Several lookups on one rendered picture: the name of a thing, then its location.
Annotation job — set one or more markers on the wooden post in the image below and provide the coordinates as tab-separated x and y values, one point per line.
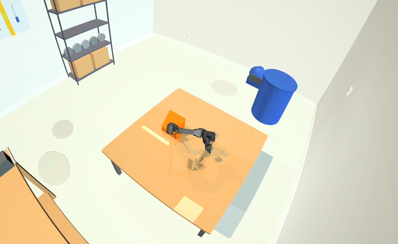
191	162

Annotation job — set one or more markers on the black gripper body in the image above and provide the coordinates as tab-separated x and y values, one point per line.
208	146

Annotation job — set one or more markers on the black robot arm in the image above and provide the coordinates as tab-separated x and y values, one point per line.
200	132

